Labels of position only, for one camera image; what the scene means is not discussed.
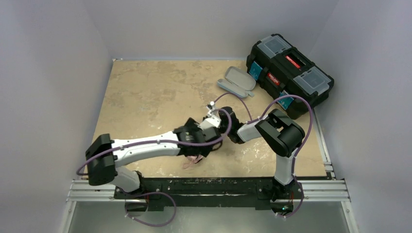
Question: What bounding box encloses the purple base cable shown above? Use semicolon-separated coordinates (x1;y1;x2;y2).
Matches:
123;188;178;226

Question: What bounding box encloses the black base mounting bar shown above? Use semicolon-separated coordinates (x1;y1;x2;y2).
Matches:
114;177;303;214

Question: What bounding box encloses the light blue glasses case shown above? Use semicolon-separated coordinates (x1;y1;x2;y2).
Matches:
217;66;256;98

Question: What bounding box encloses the pink and black folding umbrella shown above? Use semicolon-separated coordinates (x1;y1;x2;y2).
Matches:
182;155;204;169

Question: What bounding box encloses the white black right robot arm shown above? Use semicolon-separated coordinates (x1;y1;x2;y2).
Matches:
219;107;305;193

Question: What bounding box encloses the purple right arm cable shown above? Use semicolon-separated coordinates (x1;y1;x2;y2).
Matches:
209;92;313;219

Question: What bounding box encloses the black toolbox with clear lids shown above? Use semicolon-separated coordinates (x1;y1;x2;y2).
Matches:
246;34;334;119

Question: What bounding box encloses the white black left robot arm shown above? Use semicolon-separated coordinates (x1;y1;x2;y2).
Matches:
86;115;222;193

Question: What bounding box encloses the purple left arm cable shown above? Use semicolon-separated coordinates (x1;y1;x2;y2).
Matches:
76;108;233;176

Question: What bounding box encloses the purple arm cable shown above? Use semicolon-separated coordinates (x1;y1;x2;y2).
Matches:
76;108;233;176
209;92;313;219

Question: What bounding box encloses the aluminium rail frame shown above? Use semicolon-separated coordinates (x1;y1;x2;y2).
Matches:
67;177;359;233

